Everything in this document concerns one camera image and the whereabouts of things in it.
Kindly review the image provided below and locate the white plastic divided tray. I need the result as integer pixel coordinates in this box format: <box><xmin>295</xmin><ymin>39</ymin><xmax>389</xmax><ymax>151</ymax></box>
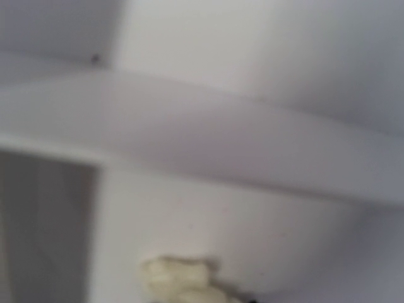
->
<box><xmin>1</xmin><ymin>1</ymin><xmax>403</xmax><ymax>302</ymax></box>

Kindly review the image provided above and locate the white knight first row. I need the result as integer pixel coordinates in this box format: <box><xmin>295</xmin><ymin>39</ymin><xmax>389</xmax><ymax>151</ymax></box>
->
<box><xmin>140</xmin><ymin>257</ymin><xmax>240</xmax><ymax>303</ymax></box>

